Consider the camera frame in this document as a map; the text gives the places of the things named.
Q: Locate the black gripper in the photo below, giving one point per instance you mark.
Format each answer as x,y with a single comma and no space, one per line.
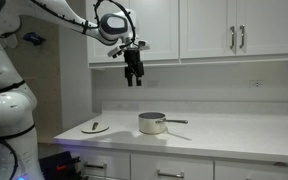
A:
134,67

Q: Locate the white cupboard door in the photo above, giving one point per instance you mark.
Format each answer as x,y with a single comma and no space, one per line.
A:
157,23
97,52
207,28
262,27

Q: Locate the wooden drawer with cables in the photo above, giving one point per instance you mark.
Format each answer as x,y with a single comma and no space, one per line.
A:
151,167

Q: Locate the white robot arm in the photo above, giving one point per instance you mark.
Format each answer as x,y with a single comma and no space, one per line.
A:
18,136

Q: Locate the cream pot lid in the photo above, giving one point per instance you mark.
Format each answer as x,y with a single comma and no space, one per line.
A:
95,127

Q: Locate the white drawer front left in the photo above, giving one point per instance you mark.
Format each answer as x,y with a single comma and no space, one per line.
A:
104,164

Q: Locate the black red tool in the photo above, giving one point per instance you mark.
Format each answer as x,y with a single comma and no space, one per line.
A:
61,166

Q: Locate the white wall outlet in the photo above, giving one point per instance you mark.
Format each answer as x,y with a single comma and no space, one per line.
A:
256,83
153,84

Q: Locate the blue object on wall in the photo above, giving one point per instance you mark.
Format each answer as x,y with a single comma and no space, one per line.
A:
34,38

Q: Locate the white wall outlet right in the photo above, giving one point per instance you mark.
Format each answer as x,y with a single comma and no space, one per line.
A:
256,83

